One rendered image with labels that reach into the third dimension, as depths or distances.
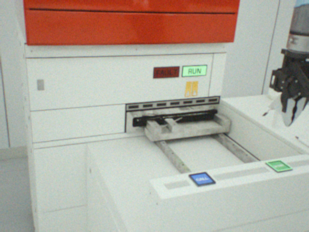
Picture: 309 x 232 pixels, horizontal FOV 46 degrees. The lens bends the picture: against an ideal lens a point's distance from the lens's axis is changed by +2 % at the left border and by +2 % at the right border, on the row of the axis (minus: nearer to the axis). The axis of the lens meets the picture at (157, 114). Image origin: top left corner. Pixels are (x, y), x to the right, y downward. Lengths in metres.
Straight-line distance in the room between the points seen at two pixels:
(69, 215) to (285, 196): 0.92
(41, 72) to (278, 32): 2.75
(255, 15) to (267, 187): 2.58
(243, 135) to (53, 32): 0.84
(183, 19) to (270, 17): 2.27
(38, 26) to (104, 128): 0.48
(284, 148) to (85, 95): 0.75
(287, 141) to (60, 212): 0.96
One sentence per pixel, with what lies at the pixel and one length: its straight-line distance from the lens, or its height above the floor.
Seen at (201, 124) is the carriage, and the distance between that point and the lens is 1.56.
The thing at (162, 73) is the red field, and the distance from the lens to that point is 1.47.
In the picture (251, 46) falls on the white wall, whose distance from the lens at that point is 3.57.
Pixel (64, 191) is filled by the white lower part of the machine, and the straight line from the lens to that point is 1.58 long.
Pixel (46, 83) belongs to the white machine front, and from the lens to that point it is 1.37.
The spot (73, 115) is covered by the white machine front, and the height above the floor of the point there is 0.95.
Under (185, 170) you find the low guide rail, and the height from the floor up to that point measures 0.85.
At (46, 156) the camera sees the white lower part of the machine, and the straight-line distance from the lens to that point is 1.48.
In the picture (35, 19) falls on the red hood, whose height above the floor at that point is 1.31.
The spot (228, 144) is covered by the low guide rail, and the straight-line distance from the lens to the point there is 1.50.
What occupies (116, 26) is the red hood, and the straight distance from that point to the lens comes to 1.32.
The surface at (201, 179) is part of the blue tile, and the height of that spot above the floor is 0.96.
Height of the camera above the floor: 1.49
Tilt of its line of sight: 22 degrees down
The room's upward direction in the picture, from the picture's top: 4 degrees clockwise
